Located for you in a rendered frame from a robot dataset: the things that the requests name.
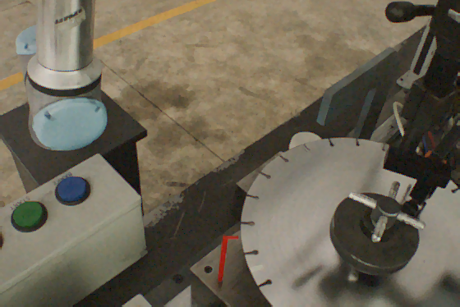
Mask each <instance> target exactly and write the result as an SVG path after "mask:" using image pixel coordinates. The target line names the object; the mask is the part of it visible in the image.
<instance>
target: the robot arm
mask: <svg viewBox="0 0 460 307"><path fill-rule="evenodd" d="M95 1H96V0H35V20H36V23H35V25H32V26H31V27H29V28H27V29H26V30H23V31H22V32H21V33H20V34H19V35H18V36H17V38H16V53H18V57H19V59H20V64H21V69H22V70H21V71H22V75H23V76H24V83H25V88H26V94H27V97H28V100H29V101H28V104H29V105H30V114H29V120H28V126H29V129H30V135H31V138H32V139H33V140H34V142H35V143H36V144H38V145H39V146H40V147H43V148H46V149H51V150H73V149H74V150H76V149H80V148H83V147H85V146H87V145H88V144H91V143H92V142H93V140H97V139H98V138H99V137H100V135H101V134H102V133H103V132H104V129H105V128H106V126H107V109H106V107H105V106H104V104H103V103H102V101H101V99H102V97H101V84H102V65H101V61H100V60H99V59H98V58H97V57H96V56H95V55H94V54H93V43H94V19H95Z"/></svg>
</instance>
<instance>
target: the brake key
mask: <svg viewBox="0 0 460 307"><path fill-rule="evenodd" d="M57 192H58V193H59V196H60V198H61V199H62V200H65V201H67V202H71V201H76V200H79V199H81V198H82V197H83V196H84V195H85V194H86V185H85V182H84V180H83V179H81V178H79V177H78V176H69V177H68V178H64V179H63V180H62V181H61V182H60V183H59V186H58V188H57Z"/></svg>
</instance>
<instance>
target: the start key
mask: <svg viewBox="0 0 460 307"><path fill-rule="evenodd" d="M13 218H14V220H15V222H16V225H17V226H18V227H20V228H24V229H27V228H32V227H35V226H37V225H38V224H39V223H41V220H42V219H43V218H44V212H43V210H42V206H41V205H40V204H38V203H37V202H35V201H26V202H24V203H23V204H20V205H18V206H17V208H16V209H15V212H14V214H13Z"/></svg>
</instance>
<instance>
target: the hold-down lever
mask: <svg viewBox="0 0 460 307"><path fill-rule="evenodd" d="M434 11H435V6H434V5H433V4H429V5H428V4H422V5H416V4H415V5H414V3H412V2H409V1H400V2H396V1H393V2H391V3H388V5H387V7H386V8H385V15H386V17H387V19H388V20H389V22H392V23H400V22H409V21H411V20H414V19H415V18H414V17H416V16H419V17H422V16H432V14H433V12H434Z"/></svg>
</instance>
